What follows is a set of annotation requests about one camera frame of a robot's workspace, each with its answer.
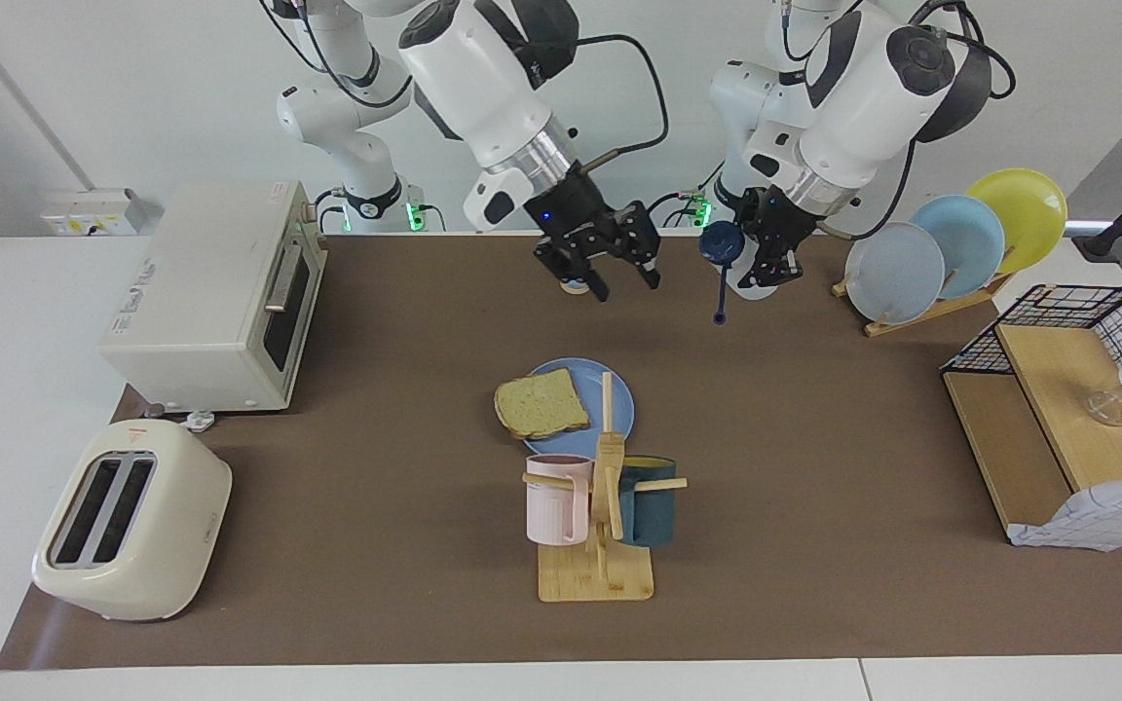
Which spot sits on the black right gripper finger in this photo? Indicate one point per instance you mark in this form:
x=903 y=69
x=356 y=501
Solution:
x=641 y=239
x=576 y=263

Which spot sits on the teal mug yellow inside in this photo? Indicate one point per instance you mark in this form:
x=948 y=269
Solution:
x=649 y=511

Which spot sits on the white power strip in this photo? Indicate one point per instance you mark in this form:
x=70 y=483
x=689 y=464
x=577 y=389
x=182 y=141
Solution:
x=89 y=214

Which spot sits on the wooden mug tree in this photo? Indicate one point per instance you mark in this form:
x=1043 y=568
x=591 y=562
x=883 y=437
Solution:
x=605 y=574

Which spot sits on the white toaster oven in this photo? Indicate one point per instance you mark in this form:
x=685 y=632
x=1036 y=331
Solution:
x=201 y=312

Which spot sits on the yellow plate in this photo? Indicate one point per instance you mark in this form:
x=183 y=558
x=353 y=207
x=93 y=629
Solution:
x=1028 y=209

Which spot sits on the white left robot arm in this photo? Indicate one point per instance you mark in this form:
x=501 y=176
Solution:
x=863 y=107

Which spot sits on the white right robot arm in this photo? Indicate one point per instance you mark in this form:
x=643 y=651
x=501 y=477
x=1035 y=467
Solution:
x=483 y=78

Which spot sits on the clear glass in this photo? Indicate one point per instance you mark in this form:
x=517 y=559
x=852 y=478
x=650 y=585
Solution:
x=1104 y=409

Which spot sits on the brown bread slice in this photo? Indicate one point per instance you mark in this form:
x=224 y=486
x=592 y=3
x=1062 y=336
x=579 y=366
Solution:
x=542 y=404

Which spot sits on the translucent bottle with blue cap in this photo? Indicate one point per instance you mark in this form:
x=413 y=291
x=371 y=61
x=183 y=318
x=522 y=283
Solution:
x=720 y=241

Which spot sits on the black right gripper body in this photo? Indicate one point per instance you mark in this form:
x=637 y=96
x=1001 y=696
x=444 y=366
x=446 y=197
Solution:
x=576 y=214

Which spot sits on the cream two-slot toaster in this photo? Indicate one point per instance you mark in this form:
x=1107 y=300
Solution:
x=181 y=526

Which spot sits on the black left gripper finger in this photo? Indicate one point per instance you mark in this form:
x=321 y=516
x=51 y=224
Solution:
x=780 y=261
x=749 y=229

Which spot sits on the light blue plate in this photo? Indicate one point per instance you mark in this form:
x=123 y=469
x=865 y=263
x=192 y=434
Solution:
x=970 y=243

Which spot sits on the wooden two-level shelf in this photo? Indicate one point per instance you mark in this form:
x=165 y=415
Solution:
x=1058 y=389

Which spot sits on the wooden plate rack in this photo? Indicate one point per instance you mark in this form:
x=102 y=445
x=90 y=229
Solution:
x=931 y=313

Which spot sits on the blue round plate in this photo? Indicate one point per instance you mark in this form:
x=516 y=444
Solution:
x=615 y=389

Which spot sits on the small blue bell wooden knob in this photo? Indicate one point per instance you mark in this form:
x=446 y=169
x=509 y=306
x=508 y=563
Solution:
x=573 y=288

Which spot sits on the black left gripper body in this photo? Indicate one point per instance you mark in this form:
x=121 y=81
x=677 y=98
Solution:
x=777 y=216

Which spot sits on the pink ribbed mug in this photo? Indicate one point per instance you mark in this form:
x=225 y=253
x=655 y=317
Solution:
x=553 y=506

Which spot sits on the brown table mat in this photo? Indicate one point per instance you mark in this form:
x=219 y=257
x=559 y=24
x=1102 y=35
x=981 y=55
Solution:
x=405 y=341

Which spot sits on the pale grey plate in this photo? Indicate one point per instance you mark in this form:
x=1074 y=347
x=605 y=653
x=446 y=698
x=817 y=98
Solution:
x=892 y=277

